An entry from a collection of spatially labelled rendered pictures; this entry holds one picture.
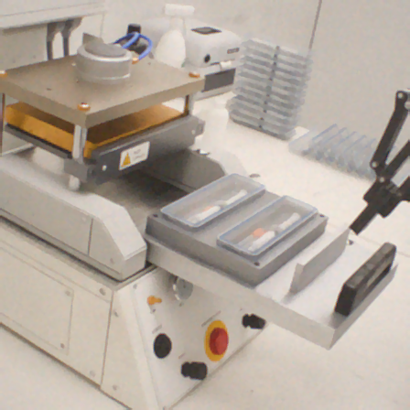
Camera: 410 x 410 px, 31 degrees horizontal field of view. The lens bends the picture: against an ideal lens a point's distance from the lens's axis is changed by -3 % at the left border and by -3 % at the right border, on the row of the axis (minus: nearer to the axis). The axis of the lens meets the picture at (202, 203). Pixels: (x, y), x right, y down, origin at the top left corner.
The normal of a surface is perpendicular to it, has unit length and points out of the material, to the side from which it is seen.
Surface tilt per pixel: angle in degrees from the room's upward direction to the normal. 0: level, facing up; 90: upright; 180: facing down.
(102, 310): 90
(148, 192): 0
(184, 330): 65
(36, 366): 0
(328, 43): 90
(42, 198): 90
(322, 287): 0
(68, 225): 90
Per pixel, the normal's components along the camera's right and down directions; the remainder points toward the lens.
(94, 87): 0.17, -0.88
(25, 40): 0.82, 0.37
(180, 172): -0.54, 0.29
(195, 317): 0.82, -0.04
